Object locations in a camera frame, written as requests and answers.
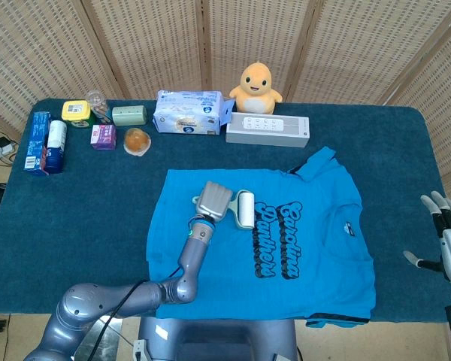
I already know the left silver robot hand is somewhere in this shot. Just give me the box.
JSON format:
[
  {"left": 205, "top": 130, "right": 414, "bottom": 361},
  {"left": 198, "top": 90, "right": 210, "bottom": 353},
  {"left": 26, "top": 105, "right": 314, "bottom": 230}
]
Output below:
[{"left": 194, "top": 180, "right": 234, "bottom": 221}]

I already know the green handled lint roller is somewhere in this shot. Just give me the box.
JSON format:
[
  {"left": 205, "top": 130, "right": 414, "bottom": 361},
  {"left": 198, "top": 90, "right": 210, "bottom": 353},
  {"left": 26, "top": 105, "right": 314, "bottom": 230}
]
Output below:
[{"left": 191, "top": 190, "right": 256, "bottom": 230}]

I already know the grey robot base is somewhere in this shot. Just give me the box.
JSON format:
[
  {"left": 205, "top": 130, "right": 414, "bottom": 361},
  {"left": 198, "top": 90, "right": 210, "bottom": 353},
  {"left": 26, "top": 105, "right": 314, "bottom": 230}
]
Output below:
[{"left": 133, "top": 315, "right": 300, "bottom": 361}]

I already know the blue printed T-shirt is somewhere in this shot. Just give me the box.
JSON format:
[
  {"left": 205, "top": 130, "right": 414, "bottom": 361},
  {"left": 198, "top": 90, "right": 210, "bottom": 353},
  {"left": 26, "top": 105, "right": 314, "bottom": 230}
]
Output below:
[{"left": 145, "top": 146, "right": 377, "bottom": 328}]

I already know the grey power strip box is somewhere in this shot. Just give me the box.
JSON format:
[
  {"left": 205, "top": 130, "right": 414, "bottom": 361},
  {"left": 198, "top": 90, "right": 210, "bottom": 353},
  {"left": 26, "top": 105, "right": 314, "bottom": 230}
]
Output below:
[{"left": 225, "top": 114, "right": 310, "bottom": 148}]

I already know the pale blue tissue pack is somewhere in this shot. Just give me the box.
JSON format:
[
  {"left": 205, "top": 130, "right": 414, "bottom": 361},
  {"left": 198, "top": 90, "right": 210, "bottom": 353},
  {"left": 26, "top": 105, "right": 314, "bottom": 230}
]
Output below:
[{"left": 152, "top": 89, "right": 236, "bottom": 135}]

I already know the orange bun in wrapper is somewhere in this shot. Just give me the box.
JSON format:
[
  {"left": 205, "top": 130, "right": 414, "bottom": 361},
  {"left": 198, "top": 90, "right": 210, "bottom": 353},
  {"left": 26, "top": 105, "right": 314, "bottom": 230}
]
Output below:
[{"left": 123, "top": 127, "right": 152, "bottom": 157}]

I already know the orange plush toy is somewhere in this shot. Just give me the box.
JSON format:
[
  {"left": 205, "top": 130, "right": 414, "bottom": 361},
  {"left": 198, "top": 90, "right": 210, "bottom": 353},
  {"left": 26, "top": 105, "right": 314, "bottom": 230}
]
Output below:
[{"left": 229, "top": 62, "right": 283, "bottom": 114}]

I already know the pale green plastic case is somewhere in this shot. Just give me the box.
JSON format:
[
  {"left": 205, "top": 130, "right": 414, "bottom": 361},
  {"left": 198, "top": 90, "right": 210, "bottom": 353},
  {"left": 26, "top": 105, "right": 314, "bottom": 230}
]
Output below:
[{"left": 111, "top": 105, "right": 147, "bottom": 126}]

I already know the small purple box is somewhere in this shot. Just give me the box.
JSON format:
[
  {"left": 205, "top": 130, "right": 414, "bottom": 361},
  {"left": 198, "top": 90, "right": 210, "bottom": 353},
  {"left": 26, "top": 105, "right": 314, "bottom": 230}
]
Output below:
[{"left": 90, "top": 123, "right": 117, "bottom": 150}]

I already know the dark teal table cloth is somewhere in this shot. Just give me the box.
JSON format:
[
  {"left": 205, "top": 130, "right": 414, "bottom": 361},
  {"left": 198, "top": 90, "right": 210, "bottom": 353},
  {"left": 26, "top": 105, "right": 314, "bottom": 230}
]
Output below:
[{"left": 0, "top": 98, "right": 451, "bottom": 324}]

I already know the clear jar with sticks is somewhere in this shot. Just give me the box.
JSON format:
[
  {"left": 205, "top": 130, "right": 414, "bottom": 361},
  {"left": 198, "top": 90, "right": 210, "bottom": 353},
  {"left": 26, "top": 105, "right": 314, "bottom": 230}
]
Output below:
[{"left": 86, "top": 89, "right": 113, "bottom": 124}]

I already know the yellow lidded green jar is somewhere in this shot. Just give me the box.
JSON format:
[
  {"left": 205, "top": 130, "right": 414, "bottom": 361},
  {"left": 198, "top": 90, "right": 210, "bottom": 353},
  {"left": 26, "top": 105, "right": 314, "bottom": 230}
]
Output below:
[{"left": 61, "top": 99, "right": 93, "bottom": 129}]

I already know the blue white tube bottle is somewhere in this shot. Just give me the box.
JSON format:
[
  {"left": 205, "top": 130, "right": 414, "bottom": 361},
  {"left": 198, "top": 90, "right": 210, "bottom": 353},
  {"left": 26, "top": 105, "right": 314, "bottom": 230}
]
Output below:
[{"left": 44, "top": 120, "right": 68, "bottom": 174}]

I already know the woven folding screen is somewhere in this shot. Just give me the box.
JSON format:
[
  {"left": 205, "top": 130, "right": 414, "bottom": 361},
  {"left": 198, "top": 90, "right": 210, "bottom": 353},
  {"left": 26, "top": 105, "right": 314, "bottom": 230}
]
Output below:
[{"left": 0, "top": 0, "right": 451, "bottom": 211}]

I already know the blue toothpaste box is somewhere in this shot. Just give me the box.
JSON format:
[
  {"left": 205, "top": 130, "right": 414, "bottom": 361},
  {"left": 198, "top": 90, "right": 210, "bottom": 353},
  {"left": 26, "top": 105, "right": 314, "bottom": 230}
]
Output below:
[{"left": 23, "top": 111, "right": 52, "bottom": 177}]

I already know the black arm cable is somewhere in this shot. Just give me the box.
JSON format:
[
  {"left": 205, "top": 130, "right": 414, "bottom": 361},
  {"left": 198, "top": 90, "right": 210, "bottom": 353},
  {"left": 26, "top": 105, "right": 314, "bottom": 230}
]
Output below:
[{"left": 92, "top": 265, "right": 187, "bottom": 361}]

